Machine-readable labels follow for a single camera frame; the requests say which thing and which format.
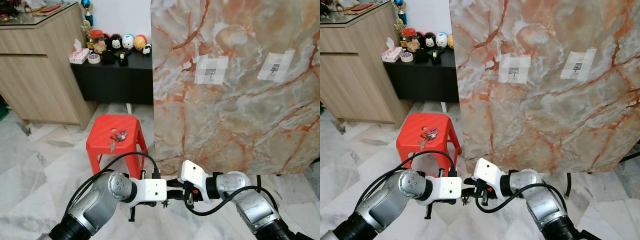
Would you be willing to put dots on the clear taped wall hook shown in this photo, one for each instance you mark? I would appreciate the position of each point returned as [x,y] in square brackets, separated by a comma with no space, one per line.
[578,64]
[211,70]
[514,68]
[276,65]

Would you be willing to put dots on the red-lidded snack jar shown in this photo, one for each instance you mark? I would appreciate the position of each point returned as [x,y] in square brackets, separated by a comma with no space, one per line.
[411,42]
[98,44]

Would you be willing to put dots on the black round plush toy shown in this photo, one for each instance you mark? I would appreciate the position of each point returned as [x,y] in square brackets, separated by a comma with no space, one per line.
[429,40]
[116,42]

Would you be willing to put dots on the black board stand leg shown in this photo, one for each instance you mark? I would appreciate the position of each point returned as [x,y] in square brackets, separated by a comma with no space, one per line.
[569,185]

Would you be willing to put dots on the orange marble pattern board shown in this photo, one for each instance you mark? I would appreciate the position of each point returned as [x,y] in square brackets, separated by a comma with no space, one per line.
[550,115]
[240,115]

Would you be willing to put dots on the black pouch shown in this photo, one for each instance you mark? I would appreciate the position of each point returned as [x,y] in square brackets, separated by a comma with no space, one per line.
[422,55]
[108,57]

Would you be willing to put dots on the orange round plush toy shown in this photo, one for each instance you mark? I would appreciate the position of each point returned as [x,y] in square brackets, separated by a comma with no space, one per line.
[140,42]
[450,41]

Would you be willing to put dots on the white tape roll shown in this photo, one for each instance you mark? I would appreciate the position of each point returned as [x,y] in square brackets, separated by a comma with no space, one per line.
[93,59]
[407,57]

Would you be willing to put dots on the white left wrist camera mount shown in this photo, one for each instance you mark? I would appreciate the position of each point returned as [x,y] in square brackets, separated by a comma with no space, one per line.
[446,189]
[149,191]

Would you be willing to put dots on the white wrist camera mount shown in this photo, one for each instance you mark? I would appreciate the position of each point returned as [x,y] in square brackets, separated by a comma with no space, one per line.
[194,174]
[446,189]
[487,171]
[149,191]

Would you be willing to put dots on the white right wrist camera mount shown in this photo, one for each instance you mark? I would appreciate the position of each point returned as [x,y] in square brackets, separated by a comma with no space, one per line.
[487,171]
[194,174]

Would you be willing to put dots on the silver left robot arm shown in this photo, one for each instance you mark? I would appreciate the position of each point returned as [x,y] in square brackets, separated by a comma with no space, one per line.
[385,200]
[95,202]

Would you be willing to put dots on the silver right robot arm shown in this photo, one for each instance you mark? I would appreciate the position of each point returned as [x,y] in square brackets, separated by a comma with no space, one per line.
[542,205]
[250,207]

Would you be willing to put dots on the small metal key set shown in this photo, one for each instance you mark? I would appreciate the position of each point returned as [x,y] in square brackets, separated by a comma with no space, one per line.
[466,201]
[166,203]

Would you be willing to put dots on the red booklet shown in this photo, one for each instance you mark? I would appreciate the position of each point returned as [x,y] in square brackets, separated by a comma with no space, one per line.
[50,8]
[362,6]

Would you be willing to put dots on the metal key bunch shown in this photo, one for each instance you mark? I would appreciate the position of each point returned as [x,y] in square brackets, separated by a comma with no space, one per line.
[430,134]
[119,136]

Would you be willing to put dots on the white round plush toy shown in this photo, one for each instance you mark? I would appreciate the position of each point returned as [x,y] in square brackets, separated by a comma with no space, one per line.
[128,42]
[442,40]

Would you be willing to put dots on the light wooden cabinet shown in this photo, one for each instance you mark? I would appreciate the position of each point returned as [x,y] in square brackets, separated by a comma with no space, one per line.
[350,75]
[35,75]

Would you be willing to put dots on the white pink tissue box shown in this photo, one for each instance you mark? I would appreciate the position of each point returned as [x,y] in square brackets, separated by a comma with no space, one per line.
[391,52]
[78,54]

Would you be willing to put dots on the black low sideboard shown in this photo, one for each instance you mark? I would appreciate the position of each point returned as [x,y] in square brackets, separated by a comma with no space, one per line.
[425,80]
[115,82]

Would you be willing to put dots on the gold and blue trophy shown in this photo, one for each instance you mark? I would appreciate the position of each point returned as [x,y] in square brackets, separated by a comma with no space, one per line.
[88,15]
[400,14]

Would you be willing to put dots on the small panda figure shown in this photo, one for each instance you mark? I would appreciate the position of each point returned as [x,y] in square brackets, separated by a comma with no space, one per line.
[147,49]

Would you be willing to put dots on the red plastic stool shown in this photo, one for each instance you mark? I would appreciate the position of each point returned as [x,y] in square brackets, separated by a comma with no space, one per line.
[100,135]
[410,132]

